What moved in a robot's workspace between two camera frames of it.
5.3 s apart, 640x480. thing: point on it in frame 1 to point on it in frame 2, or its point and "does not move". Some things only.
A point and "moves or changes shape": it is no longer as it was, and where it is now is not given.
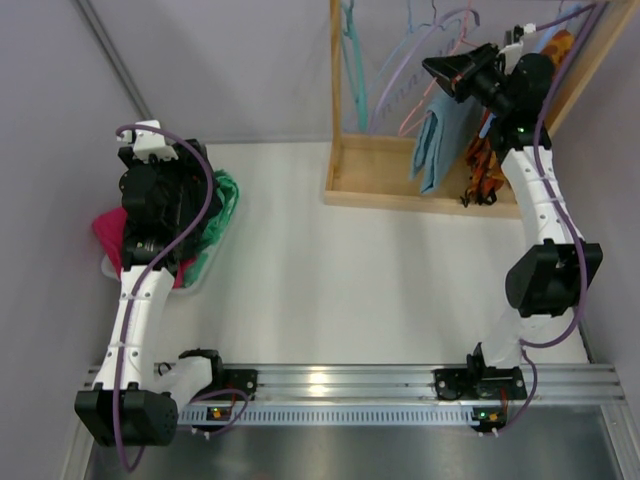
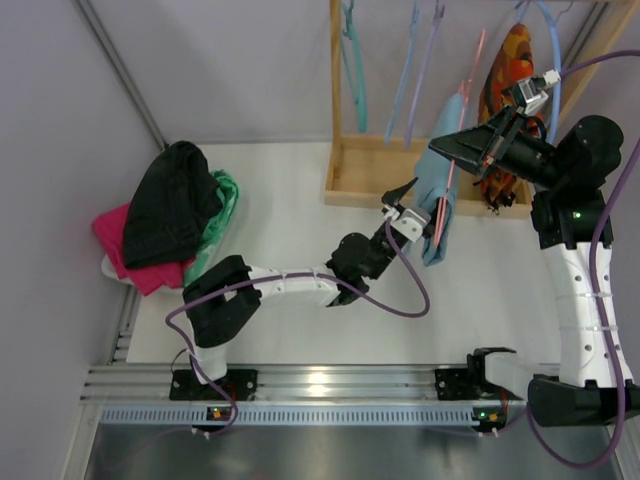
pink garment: [111, 226] does not move
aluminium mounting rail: [557, 384] does not move
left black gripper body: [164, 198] to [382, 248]
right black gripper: [476, 73] to [498, 145]
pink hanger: [406, 129] to [445, 197]
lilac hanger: [412, 49] to [439, 10]
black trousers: [189, 188] does not move
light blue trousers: [445, 131] moves or changes shape
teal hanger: [353, 62] does not move
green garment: [228, 193] does not move
